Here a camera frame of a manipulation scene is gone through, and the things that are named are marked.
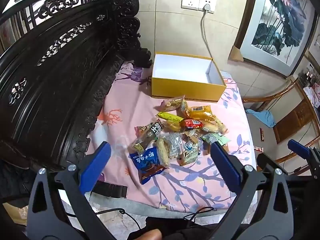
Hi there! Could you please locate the blue cocoa biscuit packet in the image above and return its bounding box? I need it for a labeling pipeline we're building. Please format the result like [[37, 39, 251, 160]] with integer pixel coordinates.
[[130, 147, 166, 185]]

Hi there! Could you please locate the red snack packet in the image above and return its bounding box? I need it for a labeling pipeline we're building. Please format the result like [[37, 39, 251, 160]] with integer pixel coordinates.
[[180, 119, 203, 129]]

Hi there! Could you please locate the dark labelled long snack packet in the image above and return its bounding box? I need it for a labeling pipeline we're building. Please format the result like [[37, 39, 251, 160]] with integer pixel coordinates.
[[132, 119, 163, 154]]

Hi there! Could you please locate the sesame stick snack packet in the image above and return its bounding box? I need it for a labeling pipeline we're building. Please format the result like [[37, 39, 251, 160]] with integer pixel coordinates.
[[156, 138, 170, 168]]

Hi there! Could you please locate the long yellow snack bar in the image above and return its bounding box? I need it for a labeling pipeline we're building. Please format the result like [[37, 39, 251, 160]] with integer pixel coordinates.
[[157, 112, 184, 123]]

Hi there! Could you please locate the wooden armchair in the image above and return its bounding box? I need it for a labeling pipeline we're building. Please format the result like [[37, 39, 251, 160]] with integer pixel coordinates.
[[242, 79, 319, 176]]

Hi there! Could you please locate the blue cloth on chair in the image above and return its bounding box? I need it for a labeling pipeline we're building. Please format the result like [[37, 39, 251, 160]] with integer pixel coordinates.
[[245, 109, 276, 128]]

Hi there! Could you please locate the yellow transparent bread packet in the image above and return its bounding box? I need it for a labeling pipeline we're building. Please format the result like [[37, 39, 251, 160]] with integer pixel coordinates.
[[189, 105, 228, 135]]

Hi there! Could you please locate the clear white printed snack packet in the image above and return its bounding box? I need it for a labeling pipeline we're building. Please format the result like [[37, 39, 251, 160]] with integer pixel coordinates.
[[164, 133, 184, 159]]

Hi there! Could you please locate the golden cake snack packet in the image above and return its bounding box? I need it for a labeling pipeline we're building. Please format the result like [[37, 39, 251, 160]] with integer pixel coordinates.
[[163, 120, 182, 133]]

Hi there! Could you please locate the small mushroom candy packet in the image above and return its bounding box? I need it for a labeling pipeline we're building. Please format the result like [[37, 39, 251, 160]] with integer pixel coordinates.
[[180, 99, 190, 119]]

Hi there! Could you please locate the pink twisted cookie packet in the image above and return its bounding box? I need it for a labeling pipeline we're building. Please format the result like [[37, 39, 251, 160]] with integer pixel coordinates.
[[159, 95, 185, 112]]

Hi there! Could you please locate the yellow cardboard shoe box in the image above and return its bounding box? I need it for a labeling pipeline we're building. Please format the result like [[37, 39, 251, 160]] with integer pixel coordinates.
[[151, 52, 226, 102]]

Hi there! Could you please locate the framed lotus painting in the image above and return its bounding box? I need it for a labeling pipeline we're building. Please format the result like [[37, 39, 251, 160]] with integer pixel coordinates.
[[229, 0, 317, 77]]

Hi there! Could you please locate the black strap on bed edge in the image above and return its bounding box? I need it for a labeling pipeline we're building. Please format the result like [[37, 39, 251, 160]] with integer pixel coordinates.
[[92, 180, 128, 198]]

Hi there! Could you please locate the black cable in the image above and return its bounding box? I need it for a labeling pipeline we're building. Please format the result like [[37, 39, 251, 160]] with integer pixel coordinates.
[[64, 206, 216, 231]]

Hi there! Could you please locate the grey plug with cable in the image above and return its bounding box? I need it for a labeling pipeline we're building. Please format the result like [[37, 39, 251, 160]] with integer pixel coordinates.
[[200, 4, 214, 59]]

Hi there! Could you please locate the white wall socket panel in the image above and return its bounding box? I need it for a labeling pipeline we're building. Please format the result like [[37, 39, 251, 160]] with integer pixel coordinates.
[[181, 0, 217, 14]]

